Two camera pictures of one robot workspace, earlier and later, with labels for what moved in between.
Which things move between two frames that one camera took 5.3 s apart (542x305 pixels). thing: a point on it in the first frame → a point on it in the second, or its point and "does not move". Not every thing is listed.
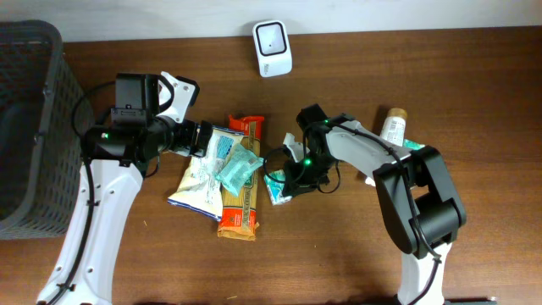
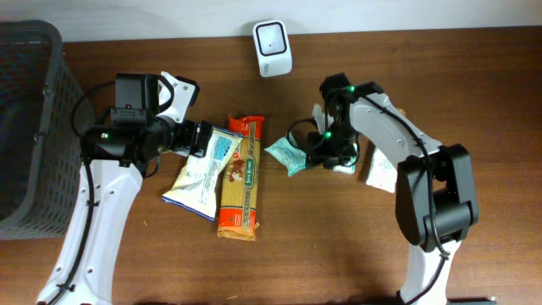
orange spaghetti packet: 238,174 does not move
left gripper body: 185,137 does not move
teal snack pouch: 239,165 → 290,157
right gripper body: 308,174 → 334,151
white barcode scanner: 273,48 does not move
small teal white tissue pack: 276,189 → 349,168
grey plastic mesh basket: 41,161 does not move
